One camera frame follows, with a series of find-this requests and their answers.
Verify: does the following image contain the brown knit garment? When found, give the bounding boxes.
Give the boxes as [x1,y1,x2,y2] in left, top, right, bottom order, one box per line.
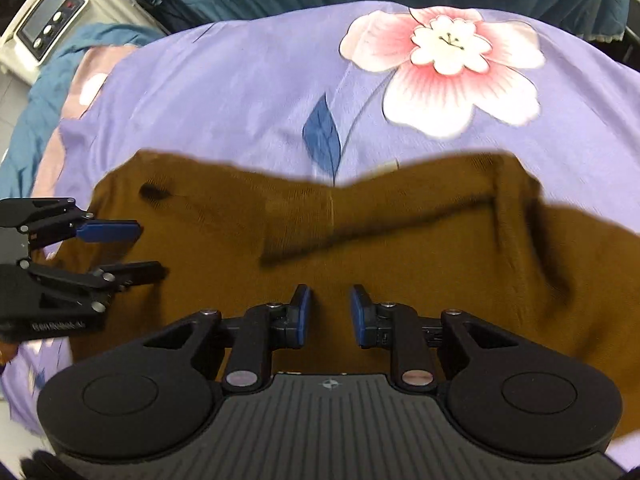
[0,149,640,456]

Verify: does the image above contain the white appliance with control panel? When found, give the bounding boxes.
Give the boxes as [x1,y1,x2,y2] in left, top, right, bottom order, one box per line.
[0,0,166,83]

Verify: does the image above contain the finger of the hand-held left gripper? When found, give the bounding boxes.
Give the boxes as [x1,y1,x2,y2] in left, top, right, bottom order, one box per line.
[20,260,166,313]
[0,197,143,251]

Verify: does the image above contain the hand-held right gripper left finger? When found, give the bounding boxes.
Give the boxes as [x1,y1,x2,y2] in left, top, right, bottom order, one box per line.
[144,284,313,393]

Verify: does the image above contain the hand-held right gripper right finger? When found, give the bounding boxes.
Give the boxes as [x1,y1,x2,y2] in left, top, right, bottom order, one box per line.
[350,284,520,392]

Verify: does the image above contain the purple floral bedsheet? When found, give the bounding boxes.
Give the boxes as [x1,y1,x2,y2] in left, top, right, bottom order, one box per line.
[0,0,640,480]

